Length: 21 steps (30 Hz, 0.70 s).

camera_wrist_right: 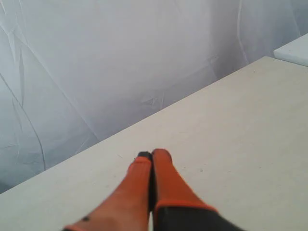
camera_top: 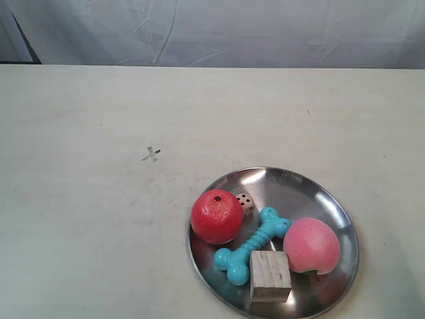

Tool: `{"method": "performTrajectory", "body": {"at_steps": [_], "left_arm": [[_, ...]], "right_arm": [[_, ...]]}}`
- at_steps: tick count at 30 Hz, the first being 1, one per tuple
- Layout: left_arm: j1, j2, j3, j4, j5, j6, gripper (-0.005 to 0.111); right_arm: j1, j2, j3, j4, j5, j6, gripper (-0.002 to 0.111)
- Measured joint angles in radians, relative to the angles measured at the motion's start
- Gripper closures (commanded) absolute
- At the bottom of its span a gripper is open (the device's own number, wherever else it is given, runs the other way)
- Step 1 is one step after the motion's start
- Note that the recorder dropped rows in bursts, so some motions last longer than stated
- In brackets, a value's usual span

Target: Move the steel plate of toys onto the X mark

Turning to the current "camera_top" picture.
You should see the dark stand pole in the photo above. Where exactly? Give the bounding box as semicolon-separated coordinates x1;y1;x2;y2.
1;0;41;64

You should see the wooden cube block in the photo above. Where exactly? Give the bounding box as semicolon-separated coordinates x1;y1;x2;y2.
250;251;292;303

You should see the pink toy peach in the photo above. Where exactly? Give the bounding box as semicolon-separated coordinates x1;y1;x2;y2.
284;217;341;275

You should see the small beige die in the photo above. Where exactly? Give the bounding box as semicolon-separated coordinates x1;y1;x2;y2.
236;193;255;217

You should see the red toy apple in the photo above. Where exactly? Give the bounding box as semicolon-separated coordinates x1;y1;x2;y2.
191;189;243;245

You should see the teal rubber bone toy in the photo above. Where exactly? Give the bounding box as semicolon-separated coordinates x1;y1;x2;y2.
214;207;292;286

